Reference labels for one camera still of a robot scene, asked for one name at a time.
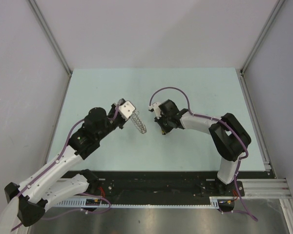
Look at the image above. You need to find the metal disc with keyrings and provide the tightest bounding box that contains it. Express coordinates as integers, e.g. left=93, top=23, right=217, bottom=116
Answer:
left=130, top=111, right=147, bottom=134

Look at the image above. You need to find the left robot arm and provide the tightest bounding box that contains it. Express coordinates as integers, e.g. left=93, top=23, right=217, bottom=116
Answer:
left=0, top=98, right=136, bottom=233

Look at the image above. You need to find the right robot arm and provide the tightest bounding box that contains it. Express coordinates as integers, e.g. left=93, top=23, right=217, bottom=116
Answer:
left=148, top=99, right=251, bottom=195

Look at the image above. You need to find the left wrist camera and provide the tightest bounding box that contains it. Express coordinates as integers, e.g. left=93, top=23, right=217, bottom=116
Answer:
left=118, top=100, right=136, bottom=121

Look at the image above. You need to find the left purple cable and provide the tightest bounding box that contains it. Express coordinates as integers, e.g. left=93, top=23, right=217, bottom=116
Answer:
left=11, top=101, right=122, bottom=232

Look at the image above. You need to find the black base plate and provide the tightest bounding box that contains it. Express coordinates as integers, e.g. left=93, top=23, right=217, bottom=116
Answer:
left=40, top=170, right=275, bottom=205

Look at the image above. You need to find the white slotted cable duct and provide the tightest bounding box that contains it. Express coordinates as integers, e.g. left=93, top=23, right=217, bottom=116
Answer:
left=57, top=196, right=222, bottom=210

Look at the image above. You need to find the aluminium front rail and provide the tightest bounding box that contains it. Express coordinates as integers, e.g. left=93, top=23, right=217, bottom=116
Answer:
left=238, top=179, right=292, bottom=199

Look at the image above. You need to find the left aluminium frame post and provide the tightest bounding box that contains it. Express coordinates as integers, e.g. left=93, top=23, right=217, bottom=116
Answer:
left=26, top=0, right=72, bottom=77

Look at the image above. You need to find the aluminium frame post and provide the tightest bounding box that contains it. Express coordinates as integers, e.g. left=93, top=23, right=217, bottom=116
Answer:
left=239, top=0, right=287, bottom=76
left=26, top=0, right=72, bottom=77

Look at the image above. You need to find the right aluminium frame post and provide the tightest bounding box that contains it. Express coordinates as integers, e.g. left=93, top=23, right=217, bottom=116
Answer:
left=239, top=0, right=287, bottom=76

